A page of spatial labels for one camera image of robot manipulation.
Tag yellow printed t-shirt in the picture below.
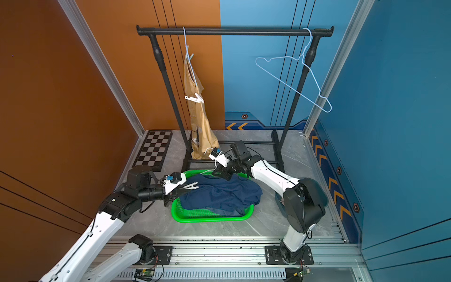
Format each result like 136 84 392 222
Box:
184 59 220 159

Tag black white checkerboard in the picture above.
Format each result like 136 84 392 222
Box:
132 130 173 172

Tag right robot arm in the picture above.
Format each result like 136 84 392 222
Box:
209 141 328 266

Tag black clothes rack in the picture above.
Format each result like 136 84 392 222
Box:
136 26 335 172

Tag teal plastic tub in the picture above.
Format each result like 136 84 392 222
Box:
275 192 293 219

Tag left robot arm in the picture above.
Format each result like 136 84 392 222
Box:
41 165 187 282

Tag green plastic basket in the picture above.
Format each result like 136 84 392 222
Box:
171 170 256 223

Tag beige clothespin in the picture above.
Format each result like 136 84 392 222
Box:
183 182 199 190

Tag left green circuit board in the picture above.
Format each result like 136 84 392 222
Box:
133 269 156 282

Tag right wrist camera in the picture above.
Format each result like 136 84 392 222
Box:
209 148 230 168

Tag right green circuit board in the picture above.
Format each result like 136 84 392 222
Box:
293 267 311 280

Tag white clothespin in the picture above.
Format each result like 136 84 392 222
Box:
184 93 204 103

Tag navy blue t-shirt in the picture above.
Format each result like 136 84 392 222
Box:
179 174 263 217

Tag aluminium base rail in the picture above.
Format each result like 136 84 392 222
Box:
63 235 374 282

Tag white wire hanger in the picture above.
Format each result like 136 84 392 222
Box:
182 27 198 86
200 147 216 176

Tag green circuit board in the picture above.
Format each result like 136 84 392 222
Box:
293 267 311 280
133 269 156 282

